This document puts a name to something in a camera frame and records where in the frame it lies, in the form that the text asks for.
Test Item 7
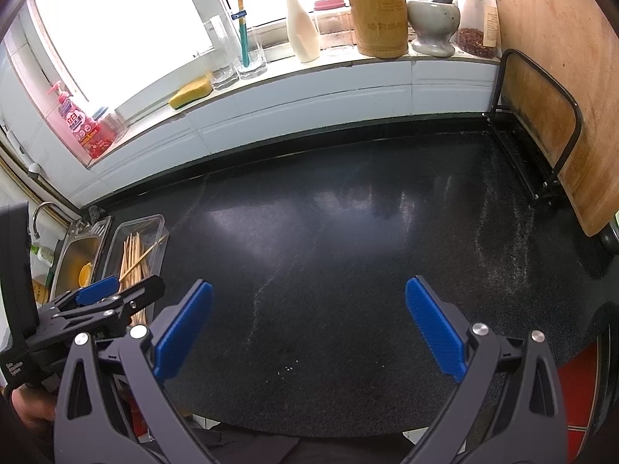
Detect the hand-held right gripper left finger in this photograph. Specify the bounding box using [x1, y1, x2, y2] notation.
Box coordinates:
[53, 279, 216, 464]

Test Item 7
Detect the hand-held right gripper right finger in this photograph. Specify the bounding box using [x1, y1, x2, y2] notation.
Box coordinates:
[405, 275, 566, 464]

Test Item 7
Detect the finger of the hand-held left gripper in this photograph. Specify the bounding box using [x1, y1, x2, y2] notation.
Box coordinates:
[51, 275, 166, 335]
[36, 275, 121, 320]

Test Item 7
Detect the bundle of wooden chopsticks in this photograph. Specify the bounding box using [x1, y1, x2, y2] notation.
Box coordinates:
[118, 232, 168, 324]

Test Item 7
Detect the clear plastic container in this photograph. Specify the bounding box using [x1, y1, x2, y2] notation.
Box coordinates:
[99, 213, 169, 324]

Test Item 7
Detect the person's left hand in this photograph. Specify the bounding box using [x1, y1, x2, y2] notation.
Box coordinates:
[10, 389, 58, 428]

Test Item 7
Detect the stainless steel sink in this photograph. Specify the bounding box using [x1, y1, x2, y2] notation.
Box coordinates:
[48, 215, 114, 300]

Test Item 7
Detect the chrome faucet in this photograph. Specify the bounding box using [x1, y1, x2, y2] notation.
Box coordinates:
[31, 201, 63, 237]

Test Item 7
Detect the red round object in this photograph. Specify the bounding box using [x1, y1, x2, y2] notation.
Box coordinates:
[556, 343, 605, 438]

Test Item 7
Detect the pink detergent bottle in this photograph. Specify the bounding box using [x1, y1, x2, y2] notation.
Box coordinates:
[47, 80, 117, 159]

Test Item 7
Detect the blue lid glass jar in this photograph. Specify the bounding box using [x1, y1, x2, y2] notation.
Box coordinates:
[92, 106, 127, 143]

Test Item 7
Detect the black round pan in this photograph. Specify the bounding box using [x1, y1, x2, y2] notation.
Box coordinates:
[600, 220, 619, 252]

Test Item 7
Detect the yellow sponge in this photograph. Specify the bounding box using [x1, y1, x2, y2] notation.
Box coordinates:
[168, 77, 214, 110]

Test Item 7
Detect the tall clear glass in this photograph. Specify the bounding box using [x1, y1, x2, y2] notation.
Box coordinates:
[208, 12, 241, 90]

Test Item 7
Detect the short clear glass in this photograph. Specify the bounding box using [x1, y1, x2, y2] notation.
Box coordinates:
[234, 26, 268, 80]

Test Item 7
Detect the glass jar of chili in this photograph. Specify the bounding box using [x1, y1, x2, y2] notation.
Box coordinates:
[455, 0, 501, 60]

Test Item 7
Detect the wooden cutting board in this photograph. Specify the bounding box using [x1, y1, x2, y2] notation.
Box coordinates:
[486, 0, 619, 237]

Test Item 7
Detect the grey stone mortar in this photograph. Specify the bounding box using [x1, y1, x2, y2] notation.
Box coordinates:
[406, 0, 461, 56]

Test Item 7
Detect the white sauce bottle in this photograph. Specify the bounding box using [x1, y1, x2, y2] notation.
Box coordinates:
[281, 0, 322, 63]

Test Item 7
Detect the bamboo utensil holder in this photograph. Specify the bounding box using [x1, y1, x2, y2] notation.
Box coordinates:
[347, 0, 409, 59]

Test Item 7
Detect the pink lid plastic jar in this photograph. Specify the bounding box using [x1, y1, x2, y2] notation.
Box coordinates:
[313, 0, 356, 56]

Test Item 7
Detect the black wire rack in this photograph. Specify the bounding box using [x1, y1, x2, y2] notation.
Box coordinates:
[482, 48, 583, 208]

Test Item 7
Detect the teal handled brush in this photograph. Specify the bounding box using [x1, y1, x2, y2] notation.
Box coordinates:
[227, 0, 252, 67]

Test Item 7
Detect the white window frame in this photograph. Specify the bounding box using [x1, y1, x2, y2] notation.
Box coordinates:
[29, 0, 489, 121]

